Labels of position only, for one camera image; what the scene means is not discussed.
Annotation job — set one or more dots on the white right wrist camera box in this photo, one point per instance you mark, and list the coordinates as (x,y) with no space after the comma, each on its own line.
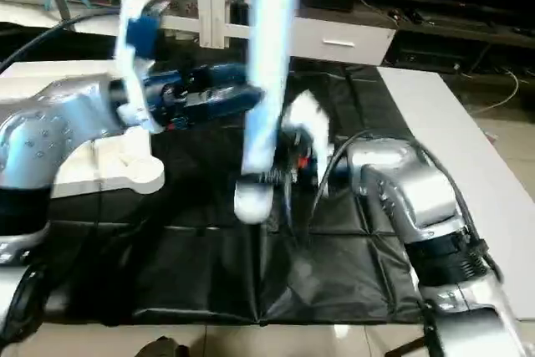
(309,127)

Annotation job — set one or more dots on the white plastic table top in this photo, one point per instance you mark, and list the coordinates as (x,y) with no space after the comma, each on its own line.
(109,156)

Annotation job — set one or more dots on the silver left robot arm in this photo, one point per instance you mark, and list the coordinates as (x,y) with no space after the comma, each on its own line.
(50,148)

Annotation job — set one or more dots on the white drawer unit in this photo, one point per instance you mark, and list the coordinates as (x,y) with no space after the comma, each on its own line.
(343,39)

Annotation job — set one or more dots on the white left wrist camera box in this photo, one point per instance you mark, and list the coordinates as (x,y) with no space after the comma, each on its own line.
(138,64)

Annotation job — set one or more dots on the black tripod leg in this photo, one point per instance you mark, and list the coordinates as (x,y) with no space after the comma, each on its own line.
(410,347)

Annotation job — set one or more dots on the black work mat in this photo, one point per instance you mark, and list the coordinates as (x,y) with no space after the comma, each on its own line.
(276,265)

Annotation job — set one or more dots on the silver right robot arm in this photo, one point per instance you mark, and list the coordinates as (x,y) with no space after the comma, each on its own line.
(426,206)

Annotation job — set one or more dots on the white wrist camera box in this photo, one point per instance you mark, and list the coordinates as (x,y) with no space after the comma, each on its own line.
(309,127)
(138,64)

